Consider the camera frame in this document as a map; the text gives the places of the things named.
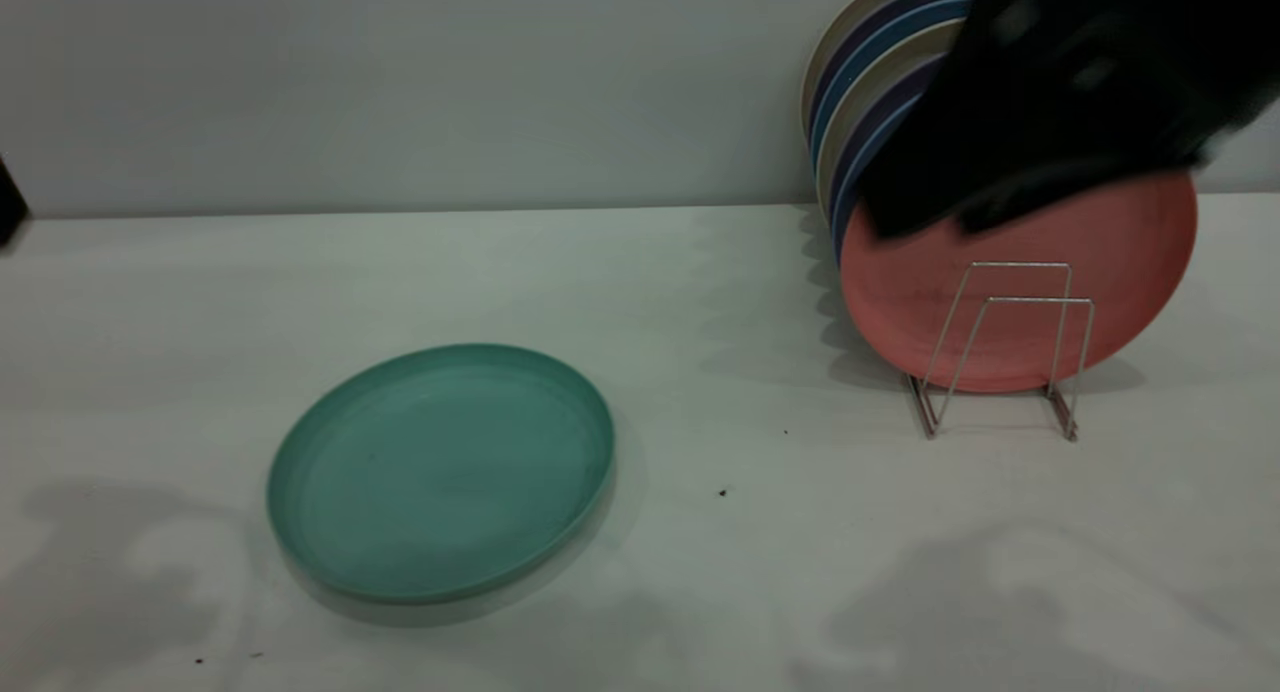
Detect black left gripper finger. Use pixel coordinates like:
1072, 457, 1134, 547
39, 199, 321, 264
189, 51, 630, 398
0, 155, 30, 245

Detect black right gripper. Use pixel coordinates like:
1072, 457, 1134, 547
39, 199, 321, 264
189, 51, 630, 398
862, 0, 1280, 241

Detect green plate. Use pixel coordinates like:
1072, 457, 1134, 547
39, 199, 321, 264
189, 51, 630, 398
265, 343, 617, 605

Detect purple plate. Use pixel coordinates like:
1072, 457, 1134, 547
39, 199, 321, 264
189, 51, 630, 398
830, 57, 946, 258

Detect salmon pink plate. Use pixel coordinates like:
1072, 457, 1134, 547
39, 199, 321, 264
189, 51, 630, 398
839, 169, 1199, 395

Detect grey-beige plate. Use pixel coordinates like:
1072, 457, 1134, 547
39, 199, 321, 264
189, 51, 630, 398
818, 20, 966, 223

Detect blue plate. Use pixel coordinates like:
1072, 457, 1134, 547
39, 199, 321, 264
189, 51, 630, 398
812, 0, 973, 188

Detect navy plate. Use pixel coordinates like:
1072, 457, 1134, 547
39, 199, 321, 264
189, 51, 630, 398
808, 0, 981, 158

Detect stack of upright plates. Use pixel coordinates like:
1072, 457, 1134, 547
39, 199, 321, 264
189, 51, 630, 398
799, 0, 983, 143

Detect wire plate rack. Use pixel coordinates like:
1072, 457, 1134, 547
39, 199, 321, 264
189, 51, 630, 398
908, 261, 1097, 443

